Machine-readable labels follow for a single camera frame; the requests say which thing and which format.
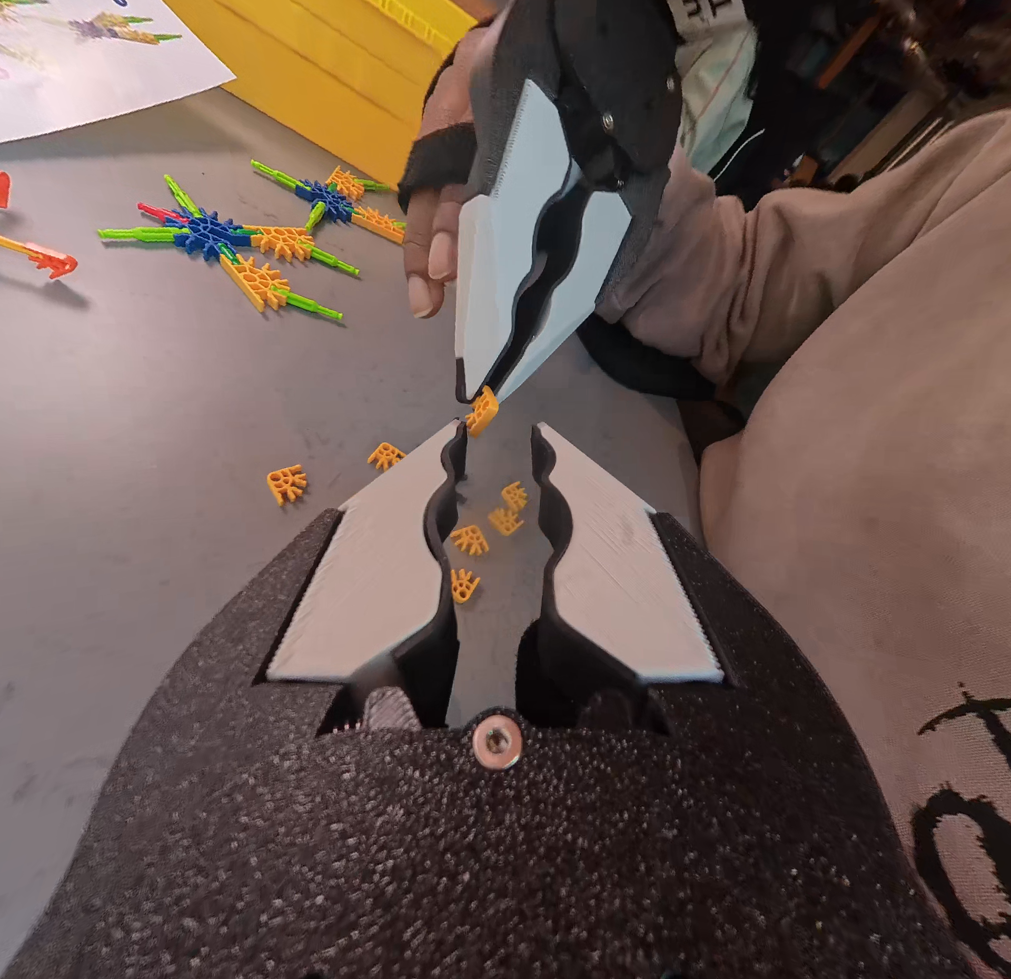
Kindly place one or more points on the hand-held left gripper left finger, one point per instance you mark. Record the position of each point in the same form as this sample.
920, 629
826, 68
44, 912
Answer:
363, 600

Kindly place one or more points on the person's right forearm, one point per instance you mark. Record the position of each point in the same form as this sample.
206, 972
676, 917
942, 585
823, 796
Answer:
750, 268

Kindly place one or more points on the orange grey toy assembly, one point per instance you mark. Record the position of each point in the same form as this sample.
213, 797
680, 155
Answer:
54, 262

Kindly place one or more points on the white instruction sheet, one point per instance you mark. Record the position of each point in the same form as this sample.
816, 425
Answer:
79, 70

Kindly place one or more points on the beige sweatshirt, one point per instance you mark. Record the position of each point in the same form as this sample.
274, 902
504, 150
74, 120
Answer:
869, 560

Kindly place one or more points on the yellow connector piece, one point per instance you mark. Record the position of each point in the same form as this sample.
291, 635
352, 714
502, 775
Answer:
483, 412
515, 497

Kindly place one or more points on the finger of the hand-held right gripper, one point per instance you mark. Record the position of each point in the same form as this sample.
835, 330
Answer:
588, 268
494, 284

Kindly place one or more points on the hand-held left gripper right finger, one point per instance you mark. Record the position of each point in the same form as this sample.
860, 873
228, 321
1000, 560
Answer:
632, 600

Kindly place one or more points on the blue yellow green toy assembly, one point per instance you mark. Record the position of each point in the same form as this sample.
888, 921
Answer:
207, 232

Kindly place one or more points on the yellow plastic bin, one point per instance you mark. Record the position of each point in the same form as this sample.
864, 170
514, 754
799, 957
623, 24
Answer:
316, 70

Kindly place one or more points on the small yellow connectors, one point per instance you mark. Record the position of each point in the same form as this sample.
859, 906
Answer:
284, 485

